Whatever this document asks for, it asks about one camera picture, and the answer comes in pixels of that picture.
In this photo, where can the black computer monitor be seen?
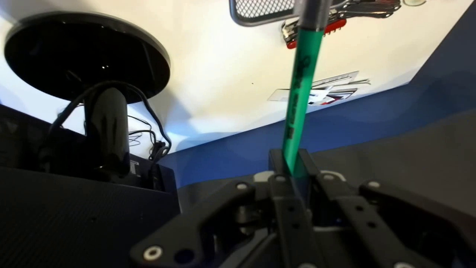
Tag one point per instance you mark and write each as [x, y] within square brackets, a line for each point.
[53, 221]

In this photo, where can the green pen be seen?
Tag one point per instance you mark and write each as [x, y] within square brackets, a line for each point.
[309, 35]

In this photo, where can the black round monitor stand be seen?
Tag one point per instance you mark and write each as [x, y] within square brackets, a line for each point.
[92, 61]

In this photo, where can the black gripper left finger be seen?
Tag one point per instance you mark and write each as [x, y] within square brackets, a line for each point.
[293, 225]

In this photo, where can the silver mesh pen basket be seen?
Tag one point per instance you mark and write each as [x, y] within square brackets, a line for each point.
[259, 12]

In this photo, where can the grey multitool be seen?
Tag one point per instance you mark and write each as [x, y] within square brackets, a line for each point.
[363, 8]

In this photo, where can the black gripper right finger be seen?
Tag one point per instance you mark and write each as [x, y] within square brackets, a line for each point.
[349, 231]

